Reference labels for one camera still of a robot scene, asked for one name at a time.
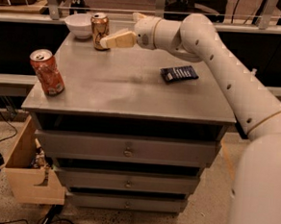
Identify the orange soda can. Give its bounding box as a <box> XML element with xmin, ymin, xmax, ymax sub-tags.
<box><xmin>90</xmin><ymin>12</ymin><xmax>110</xmax><ymax>51</ymax></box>

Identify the grey drawer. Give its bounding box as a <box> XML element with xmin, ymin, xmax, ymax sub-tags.
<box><xmin>55</xmin><ymin>167</ymin><xmax>199</xmax><ymax>194</ymax></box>
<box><xmin>66</xmin><ymin>192</ymin><xmax>188</xmax><ymax>213</ymax></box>
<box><xmin>36</xmin><ymin>130</ymin><xmax>221</xmax><ymax>167</ymax></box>

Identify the dark blue snack packet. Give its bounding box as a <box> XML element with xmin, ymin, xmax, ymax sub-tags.
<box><xmin>160</xmin><ymin>65</ymin><xmax>198</xmax><ymax>84</ymax></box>

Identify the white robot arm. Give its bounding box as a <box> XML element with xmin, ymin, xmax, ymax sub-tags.
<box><xmin>100</xmin><ymin>13</ymin><xmax>281</xmax><ymax>224</ymax></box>

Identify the top grey drawer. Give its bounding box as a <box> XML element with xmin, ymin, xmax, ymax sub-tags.
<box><xmin>36</xmin><ymin>130</ymin><xmax>221</xmax><ymax>167</ymax></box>

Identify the bottom grey drawer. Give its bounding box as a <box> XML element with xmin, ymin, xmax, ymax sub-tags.
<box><xmin>66</xmin><ymin>192</ymin><xmax>188</xmax><ymax>213</ymax></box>

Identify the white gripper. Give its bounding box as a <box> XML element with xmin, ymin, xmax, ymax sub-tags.
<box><xmin>100</xmin><ymin>12</ymin><xmax>161</xmax><ymax>50</ymax></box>

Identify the black floor cable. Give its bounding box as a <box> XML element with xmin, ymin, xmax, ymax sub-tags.
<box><xmin>0</xmin><ymin>107</ymin><xmax>21</xmax><ymax>152</ymax></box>

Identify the grey metal railing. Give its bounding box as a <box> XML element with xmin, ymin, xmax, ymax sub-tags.
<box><xmin>0</xmin><ymin>0</ymin><xmax>281</xmax><ymax>41</ymax></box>

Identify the middle grey drawer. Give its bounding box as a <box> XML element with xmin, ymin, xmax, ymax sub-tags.
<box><xmin>55</xmin><ymin>167</ymin><xmax>199</xmax><ymax>194</ymax></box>

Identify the white ceramic bowl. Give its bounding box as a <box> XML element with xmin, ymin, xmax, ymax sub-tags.
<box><xmin>64</xmin><ymin>13</ymin><xmax>92</xmax><ymax>38</ymax></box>

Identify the grey drawer cabinet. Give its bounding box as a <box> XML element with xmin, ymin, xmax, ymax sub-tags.
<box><xmin>22</xmin><ymin>35</ymin><xmax>236</xmax><ymax>201</ymax></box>

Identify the wooden crate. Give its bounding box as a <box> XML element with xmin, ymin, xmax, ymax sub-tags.
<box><xmin>4</xmin><ymin>116</ymin><xmax>65</xmax><ymax>205</ymax></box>

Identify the red coke can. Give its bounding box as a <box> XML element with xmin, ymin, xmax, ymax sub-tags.
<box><xmin>30</xmin><ymin>49</ymin><xmax>65</xmax><ymax>96</ymax></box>

